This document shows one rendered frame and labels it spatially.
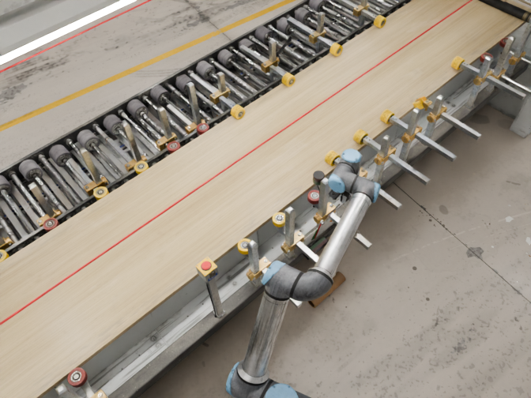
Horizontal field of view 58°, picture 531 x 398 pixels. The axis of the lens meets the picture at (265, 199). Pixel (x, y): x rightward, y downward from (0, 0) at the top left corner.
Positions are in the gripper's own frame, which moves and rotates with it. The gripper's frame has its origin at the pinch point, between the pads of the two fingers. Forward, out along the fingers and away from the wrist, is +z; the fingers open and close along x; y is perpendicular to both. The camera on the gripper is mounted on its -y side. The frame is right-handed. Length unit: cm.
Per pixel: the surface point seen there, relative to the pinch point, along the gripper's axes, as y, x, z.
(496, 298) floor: 77, -84, 101
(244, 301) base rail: -67, 4, 31
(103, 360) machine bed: -140, 28, 30
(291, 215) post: -31.3, 6.2, -11.9
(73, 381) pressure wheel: -154, 19, 10
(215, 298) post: -82, 6, 8
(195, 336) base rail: -98, 7, 30
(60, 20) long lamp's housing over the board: -90, 35, -134
